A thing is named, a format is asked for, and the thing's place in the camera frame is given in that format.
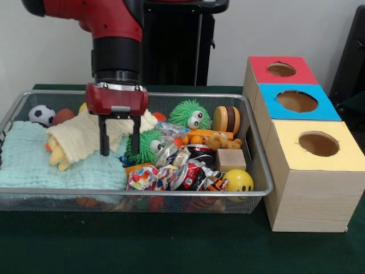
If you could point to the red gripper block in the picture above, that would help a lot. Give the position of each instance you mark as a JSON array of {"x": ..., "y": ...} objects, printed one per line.
[{"x": 117, "y": 100}]

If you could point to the cream muslin cloth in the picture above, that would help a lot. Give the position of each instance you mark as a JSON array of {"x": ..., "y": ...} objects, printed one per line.
[{"x": 82, "y": 134}]

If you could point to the yellow plush duck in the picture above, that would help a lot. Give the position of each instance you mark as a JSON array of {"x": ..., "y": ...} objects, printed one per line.
[{"x": 58, "y": 157}]

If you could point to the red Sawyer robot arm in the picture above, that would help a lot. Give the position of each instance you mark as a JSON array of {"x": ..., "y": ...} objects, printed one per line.
[{"x": 114, "y": 17}]

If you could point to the shallow clear mesh bin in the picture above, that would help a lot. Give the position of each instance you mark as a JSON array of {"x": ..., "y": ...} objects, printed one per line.
[{"x": 42, "y": 202}]

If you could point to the wooden box with three holes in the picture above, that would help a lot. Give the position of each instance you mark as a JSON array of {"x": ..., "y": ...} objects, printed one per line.
[{"x": 308, "y": 199}]

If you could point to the green spiky toy with eyes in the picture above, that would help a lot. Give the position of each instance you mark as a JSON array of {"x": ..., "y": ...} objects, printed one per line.
[
  {"x": 182, "y": 114},
  {"x": 146, "y": 137}
]

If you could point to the colourful polka-dot wrapper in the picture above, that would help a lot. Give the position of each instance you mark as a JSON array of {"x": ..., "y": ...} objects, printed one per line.
[{"x": 148, "y": 178}]

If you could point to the small soccer ball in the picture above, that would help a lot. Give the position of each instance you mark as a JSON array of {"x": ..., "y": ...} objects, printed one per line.
[{"x": 41, "y": 114}]

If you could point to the pale mint muslin cloth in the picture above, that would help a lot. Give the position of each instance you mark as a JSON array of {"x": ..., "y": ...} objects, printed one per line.
[{"x": 28, "y": 171}]

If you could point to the wooden toy hamburger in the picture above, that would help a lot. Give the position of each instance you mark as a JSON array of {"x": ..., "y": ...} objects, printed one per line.
[{"x": 228, "y": 118}]

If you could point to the plain wooden cube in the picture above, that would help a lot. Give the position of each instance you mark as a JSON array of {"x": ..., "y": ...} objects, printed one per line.
[{"x": 231, "y": 160}]

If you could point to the dark green table cloth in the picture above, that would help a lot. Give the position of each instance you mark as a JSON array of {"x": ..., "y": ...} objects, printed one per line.
[{"x": 171, "y": 251}]

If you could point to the yellow smiley ball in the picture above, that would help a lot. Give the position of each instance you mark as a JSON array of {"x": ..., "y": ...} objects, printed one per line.
[{"x": 238, "y": 179}]

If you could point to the dark green side-table cloth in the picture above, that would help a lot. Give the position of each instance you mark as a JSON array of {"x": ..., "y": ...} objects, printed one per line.
[{"x": 353, "y": 105}]

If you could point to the black chair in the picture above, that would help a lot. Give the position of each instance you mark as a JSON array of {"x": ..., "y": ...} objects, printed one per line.
[{"x": 350, "y": 57}]

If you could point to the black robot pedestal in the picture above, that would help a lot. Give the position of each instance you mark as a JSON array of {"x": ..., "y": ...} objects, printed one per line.
[{"x": 176, "y": 48}]

